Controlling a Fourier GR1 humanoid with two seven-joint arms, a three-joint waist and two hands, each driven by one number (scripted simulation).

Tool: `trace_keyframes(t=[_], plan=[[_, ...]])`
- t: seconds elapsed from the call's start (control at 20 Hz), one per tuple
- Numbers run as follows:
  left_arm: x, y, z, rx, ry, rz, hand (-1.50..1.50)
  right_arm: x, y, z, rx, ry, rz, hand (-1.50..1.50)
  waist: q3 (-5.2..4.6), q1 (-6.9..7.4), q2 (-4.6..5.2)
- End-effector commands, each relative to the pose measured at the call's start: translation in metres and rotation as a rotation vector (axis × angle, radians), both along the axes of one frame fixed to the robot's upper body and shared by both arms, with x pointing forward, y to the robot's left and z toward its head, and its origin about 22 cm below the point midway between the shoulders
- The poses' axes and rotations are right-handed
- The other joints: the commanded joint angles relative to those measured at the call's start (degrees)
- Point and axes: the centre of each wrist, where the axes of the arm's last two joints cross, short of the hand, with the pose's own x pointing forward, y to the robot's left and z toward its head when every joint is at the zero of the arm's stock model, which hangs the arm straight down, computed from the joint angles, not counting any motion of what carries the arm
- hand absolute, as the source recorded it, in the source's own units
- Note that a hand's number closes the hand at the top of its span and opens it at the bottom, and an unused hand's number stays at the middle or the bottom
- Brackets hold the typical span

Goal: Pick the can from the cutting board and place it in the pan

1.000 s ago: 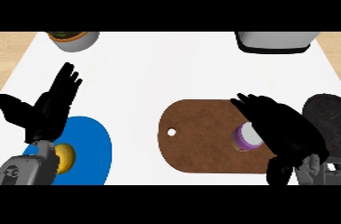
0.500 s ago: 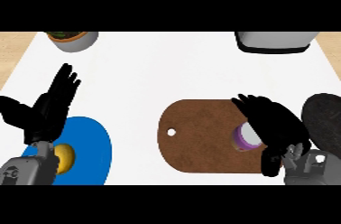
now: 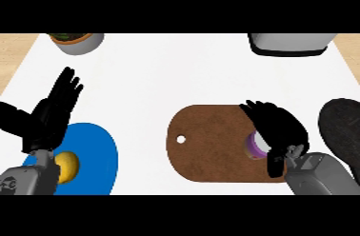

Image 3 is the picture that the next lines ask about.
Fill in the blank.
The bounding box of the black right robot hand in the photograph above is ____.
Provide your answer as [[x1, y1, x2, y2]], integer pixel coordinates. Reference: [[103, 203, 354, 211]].
[[239, 99, 311, 179]]

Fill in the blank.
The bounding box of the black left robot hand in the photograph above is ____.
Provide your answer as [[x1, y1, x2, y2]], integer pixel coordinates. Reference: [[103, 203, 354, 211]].
[[0, 66, 86, 155]]

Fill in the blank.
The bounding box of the purple and white can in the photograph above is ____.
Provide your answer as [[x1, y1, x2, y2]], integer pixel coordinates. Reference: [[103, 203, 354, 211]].
[[245, 130, 273, 161]]

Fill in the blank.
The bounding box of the dark round pan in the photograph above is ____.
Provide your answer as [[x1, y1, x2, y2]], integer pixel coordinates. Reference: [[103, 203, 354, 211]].
[[317, 98, 360, 186]]

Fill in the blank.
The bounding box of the brown wooden cutting board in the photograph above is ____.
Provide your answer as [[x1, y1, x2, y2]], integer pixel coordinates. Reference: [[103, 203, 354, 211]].
[[165, 104, 288, 184]]

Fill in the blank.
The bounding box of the blue round plate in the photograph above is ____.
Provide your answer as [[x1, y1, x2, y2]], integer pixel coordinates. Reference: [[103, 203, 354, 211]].
[[21, 122, 119, 196]]

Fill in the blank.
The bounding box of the yellow fruit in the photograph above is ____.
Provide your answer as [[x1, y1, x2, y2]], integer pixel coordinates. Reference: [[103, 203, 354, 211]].
[[53, 150, 80, 185]]

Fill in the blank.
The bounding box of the grey plant pot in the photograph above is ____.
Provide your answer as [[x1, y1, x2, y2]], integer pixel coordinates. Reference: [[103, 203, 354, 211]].
[[47, 32, 105, 56]]

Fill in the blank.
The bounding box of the grey and black appliance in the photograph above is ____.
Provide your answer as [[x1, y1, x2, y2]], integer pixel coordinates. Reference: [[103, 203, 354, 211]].
[[246, 32, 339, 58]]

